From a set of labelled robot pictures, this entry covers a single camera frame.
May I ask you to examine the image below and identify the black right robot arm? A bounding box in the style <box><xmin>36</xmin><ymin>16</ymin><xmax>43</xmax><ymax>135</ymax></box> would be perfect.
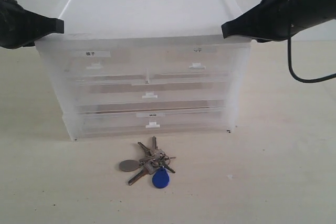
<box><xmin>221</xmin><ymin>0</ymin><xmax>335</xmax><ymax>43</ymax></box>

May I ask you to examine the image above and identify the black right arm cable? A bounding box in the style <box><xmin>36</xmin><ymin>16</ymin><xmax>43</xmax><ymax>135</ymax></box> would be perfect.
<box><xmin>287</xmin><ymin>0</ymin><xmax>336</xmax><ymax>83</ymax></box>

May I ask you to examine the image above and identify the wide drawer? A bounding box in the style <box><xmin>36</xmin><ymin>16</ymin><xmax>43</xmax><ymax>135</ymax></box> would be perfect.
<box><xmin>75</xmin><ymin>81</ymin><xmax>228</xmax><ymax>105</ymax></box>
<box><xmin>81</xmin><ymin>108</ymin><xmax>233</xmax><ymax>136</ymax></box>

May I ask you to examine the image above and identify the key bunch with blue fob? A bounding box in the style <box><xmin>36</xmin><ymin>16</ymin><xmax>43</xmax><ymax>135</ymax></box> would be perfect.
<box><xmin>118</xmin><ymin>136</ymin><xmax>176</xmax><ymax>189</ymax></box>

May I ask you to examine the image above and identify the small drawer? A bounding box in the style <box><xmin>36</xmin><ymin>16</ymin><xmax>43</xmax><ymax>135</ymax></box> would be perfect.
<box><xmin>138</xmin><ymin>45</ymin><xmax>237</xmax><ymax>74</ymax></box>
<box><xmin>52</xmin><ymin>48</ymin><xmax>154</xmax><ymax>81</ymax></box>

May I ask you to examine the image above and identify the white translucent drawer cabinet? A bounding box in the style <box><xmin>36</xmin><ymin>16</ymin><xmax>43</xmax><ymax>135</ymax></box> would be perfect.
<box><xmin>36</xmin><ymin>0</ymin><xmax>250</xmax><ymax>140</ymax></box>

